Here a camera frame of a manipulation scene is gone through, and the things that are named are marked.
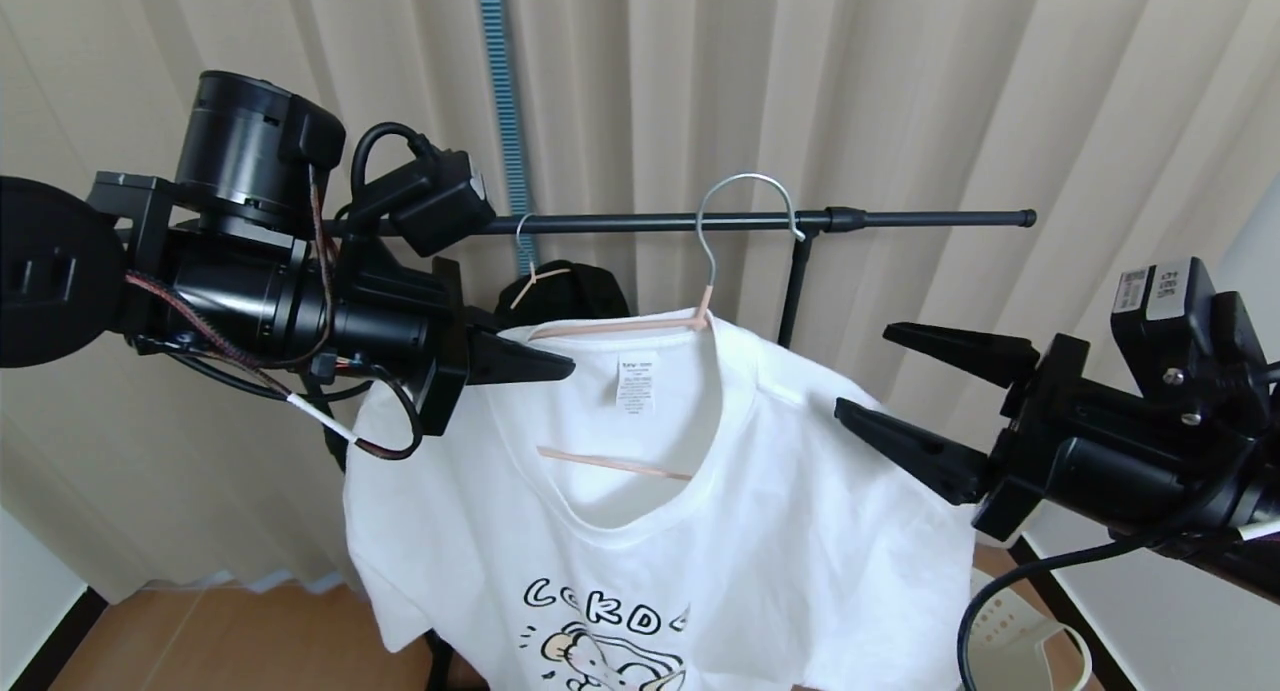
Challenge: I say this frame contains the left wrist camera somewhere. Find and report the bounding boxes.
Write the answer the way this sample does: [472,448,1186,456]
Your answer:
[335,121,498,264]

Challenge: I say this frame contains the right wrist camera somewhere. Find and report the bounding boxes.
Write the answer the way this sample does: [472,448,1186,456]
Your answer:
[1110,258,1276,432]

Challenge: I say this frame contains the black shorts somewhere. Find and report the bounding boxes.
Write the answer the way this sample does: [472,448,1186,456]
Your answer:
[495,261,631,334]

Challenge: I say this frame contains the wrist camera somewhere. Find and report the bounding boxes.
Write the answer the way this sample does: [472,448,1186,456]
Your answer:
[335,121,498,264]
[1110,258,1276,432]

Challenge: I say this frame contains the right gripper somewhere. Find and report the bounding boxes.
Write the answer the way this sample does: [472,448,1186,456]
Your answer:
[833,321,1280,574]

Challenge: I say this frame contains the pink clothes hanger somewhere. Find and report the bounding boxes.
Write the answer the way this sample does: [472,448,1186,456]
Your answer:
[527,173,807,482]
[510,214,573,312]

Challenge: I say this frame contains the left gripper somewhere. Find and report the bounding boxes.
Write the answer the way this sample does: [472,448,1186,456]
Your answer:
[165,239,473,438]

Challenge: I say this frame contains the white laundry basket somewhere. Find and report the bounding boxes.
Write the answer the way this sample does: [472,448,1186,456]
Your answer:
[968,568,1094,691]

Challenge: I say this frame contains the white garment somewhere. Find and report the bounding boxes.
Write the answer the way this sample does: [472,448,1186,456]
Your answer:
[343,309,979,691]

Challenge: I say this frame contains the black clothes rack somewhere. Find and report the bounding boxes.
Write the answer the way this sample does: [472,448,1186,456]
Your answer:
[320,207,1038,691]

